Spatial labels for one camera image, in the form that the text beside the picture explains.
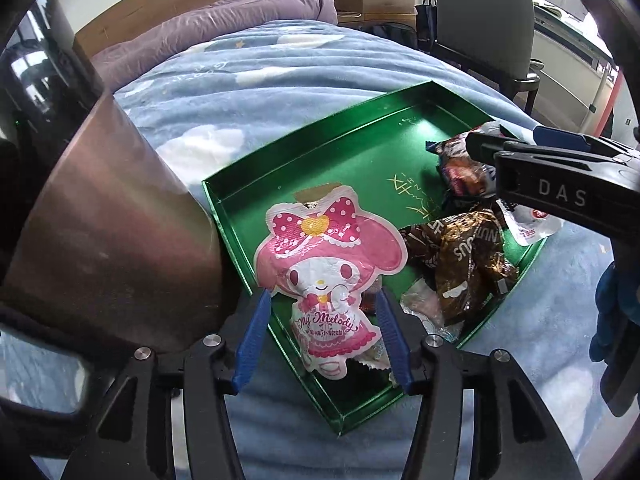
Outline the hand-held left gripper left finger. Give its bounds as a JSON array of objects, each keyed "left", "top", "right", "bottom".
[{"left": 60, "top": 287, "right": 273, "bottom": 480}]

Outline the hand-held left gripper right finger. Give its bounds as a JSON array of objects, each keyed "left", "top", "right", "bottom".
[{"left": 375, "top": 287, "right": 586, "bottom": 480}]

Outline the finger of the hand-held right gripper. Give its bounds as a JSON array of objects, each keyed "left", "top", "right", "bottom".
[
  {"left": 465, "top": 130, "right": 581, "bottom": 163},
  {"left": 532, "top": 126, "right": 640, "bottom": 159}
]

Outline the purple and white cookie packet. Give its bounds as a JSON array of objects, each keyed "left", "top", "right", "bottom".
[{"left": 425, "top": 135, "right": 498, "bottom": 196}]

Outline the small clear candy wrapper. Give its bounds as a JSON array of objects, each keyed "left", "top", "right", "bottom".
[{"left": 400, "top": 280, "right": 466, "bottom": 343}]

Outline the pink cartoon candy packet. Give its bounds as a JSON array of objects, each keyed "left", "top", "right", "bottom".
[{"left": 254, "top": 185, "right": 405, "bottom": 380}]

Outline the brown snack packet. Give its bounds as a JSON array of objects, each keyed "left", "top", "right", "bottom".
[{"left": 400, "top": 208, "right": 521, "bottom": 326}]

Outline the green tray box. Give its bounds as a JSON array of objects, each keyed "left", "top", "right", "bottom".
[{"left": 201, "top": 80, "right": 548, "bottom": 437}]

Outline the cream pastry packet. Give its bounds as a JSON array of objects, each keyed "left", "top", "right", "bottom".
[{"left": 295, "top": 182, "right": 346, "bottom": 206}]

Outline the person's right hand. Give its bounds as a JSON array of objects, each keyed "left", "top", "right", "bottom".
[{"left": 590, "top": 262, "right": 633, "bottom": 416}]

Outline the white desk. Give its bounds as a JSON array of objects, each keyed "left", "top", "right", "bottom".
[{"left": 532, "top": 0, "right": 621, "bottom": 136}]

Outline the dark bag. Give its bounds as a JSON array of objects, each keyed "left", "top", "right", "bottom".
[{"left": 414, "top": 2, "right": 438, "bottom": 53}]

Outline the grey office chair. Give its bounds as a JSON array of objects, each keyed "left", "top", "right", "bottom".
[{"left": 430, "top": 0, "right": 543, "bottom": 116}]

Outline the bronze and black appliance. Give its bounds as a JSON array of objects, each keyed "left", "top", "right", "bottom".
[{"left": 0, "top": 0, "right": 236, "bottom": 461}]

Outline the blue cloud print blanket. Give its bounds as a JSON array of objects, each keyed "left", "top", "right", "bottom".
[{"left": 90, "top": 20, "right": 621, "bottom": 480}]

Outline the wooden headboard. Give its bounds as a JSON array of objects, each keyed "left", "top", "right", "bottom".
[{"left": 75, "top": 0, "right": 266, "bottom": 58}]

